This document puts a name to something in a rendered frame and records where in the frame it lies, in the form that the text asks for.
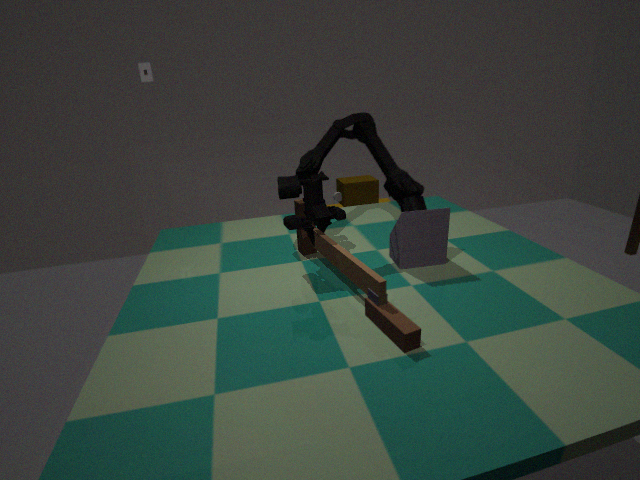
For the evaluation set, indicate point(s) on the long brown wooden rail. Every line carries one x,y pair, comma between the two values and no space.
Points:
359,273

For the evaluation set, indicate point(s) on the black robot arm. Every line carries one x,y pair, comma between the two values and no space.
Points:
399,183

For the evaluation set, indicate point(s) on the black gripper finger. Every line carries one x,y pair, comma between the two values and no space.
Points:
323,227
310,233

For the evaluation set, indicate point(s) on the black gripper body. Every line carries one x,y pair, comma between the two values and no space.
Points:
293,222

